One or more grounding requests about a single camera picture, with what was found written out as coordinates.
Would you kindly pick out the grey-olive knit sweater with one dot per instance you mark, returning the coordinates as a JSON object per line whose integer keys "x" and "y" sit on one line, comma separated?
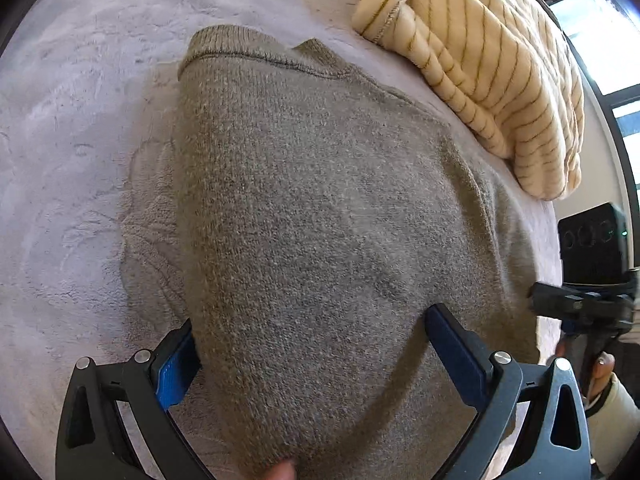
{"x": 325, "y": 235}

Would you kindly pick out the white bed sheet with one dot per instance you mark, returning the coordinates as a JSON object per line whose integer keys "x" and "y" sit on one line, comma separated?
{"x": 75, "y": 110}

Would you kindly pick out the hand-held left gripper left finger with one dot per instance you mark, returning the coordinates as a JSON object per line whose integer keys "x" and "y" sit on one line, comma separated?
{"x": 175, "y": 375}

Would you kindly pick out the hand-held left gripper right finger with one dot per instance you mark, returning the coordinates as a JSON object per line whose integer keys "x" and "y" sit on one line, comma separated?
{"x": 460, "y": 360}

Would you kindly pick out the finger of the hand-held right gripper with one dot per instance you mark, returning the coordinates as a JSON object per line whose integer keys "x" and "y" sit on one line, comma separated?
{"x": 560, "y": 302}

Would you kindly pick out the cream striped garment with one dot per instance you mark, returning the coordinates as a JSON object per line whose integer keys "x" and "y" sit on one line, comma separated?
{"x": 490, "y": 60}

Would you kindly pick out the dark framed window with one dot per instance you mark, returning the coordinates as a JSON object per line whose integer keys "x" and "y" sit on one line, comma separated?
{"x": 600, "y": 45}

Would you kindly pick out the person's right hand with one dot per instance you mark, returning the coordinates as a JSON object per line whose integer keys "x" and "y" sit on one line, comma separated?
{"x": 600, "y": 372}

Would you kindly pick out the person's left hand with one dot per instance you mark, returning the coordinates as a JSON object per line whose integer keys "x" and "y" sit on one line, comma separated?
{"x": 282, "y": 471}

